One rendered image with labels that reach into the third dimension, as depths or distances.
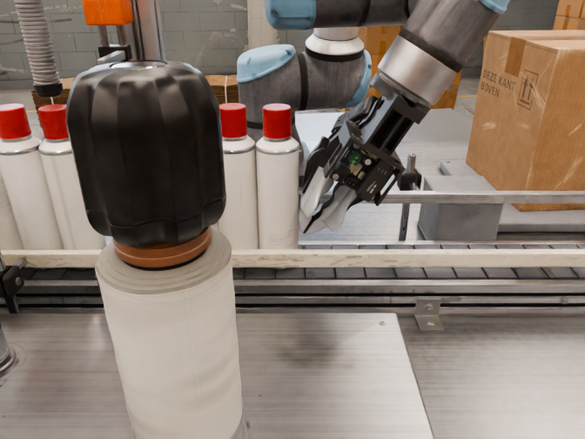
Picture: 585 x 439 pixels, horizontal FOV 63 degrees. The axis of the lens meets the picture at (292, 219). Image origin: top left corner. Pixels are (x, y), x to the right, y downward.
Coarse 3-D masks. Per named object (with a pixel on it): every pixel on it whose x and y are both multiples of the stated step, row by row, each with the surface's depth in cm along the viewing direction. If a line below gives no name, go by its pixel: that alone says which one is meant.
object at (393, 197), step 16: (400, 192) 63; (416, 192) 63; (432, 192) 63; (448, 192) 63; (464, 192) 63; (480, 192) 63; (496, 192) 63; (512, 192) 63; (528, 192) 63; (544, 192) 63; (560, 192) 63; (576, 192) 63
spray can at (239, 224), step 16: (224, 112) 54; (240, 112) 54; (224, 128) 55; (240, 128) 55; (224, 144) 55; (240, 144) 55; (224, 160) 55; (240, 160) 55; (240, 176) 56; (256, 176) 59; (240, 192) 57; (256, 192) 59; (240, 208) 58; (256, 208) 60; (224, 224) 60; (240, 224) 59; (256, 224) 61; (240, 240) 60; (256, 240) 62
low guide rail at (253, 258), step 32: (32, 256) 59; (64, 256) 59; (96, 256) 59; (256, 256) 59; (288, 256) 59; (320, 256) 59; (352, 256) 59; (384, 256) 59; (416, 256) 59; (448, 256) 59; (480, 256) 59; (512, 256) 59; (544, 256) 59; (576, 256) 59
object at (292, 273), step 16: (32, 272) 61; (48, 272) 61; (64, 272) 62; (80, 272) 61; (240, 272) 61; (256, 272) 61; (272, 272) 61; (288, 272) 61; (304, 272) 62; (320, 272) 61; (336, 272) 61; (352, 272) 61; (368, 272) 61; (384, 272) 61; (400, 272) 61; (416, 272) 61; (432, 272) 61; (448, 272) 61; (464, 272) 61; (480, 272) 61; (496, 272) 61; (512, 272) 61; (528, 272) 61; (544, 272) 62; (560, 272) 61; (576, 272) 61
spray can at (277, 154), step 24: (264, 120) 55; (288, 120) 54; (264, 144) 55; (288, 144) 55; (264, 168) 56; (288, 168) 56; (264, 192) 57; (288, 192) 57; (264, 216) 59; (288, 216) 59; (264, 240) 61; (288, 240) 60
